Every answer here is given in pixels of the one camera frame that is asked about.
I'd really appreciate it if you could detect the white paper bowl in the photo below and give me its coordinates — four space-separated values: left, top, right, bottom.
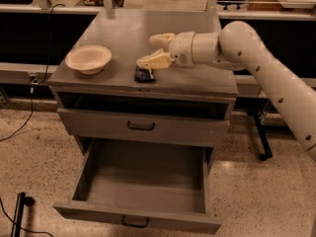
65 45 112 75

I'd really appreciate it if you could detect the open grey lower drawer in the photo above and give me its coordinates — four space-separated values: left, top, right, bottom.
54 139 221 235

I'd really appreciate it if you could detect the black stand bottom left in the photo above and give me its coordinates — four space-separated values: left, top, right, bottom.
10 193 35 237

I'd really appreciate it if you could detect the black cable on floor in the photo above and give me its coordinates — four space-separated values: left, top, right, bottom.
0 3 66 143

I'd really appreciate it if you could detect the closed grey drawer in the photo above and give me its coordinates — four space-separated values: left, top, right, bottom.
57 108 229 147

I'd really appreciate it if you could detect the dark blue snack bar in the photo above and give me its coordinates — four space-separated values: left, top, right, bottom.
134 66 155 83

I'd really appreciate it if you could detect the black drawer handle lower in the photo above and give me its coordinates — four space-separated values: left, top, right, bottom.
121 215 149 228

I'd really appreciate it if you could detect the grey drawer cabinet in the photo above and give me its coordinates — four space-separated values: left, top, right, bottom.
48 9 238 150

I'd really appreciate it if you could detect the black table leg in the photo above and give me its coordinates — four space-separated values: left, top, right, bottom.
252 112 273 161

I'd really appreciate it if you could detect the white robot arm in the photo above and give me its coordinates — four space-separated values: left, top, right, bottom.
136 21 316 161

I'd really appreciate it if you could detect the black drawer handle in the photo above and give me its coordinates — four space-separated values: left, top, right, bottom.
121 215 149 228
126 121 155 131

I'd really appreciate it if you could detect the black drawer handle upper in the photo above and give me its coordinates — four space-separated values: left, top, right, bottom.
126 121 155 131

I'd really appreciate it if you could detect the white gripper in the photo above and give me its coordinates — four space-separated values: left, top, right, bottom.
136 32 195 70

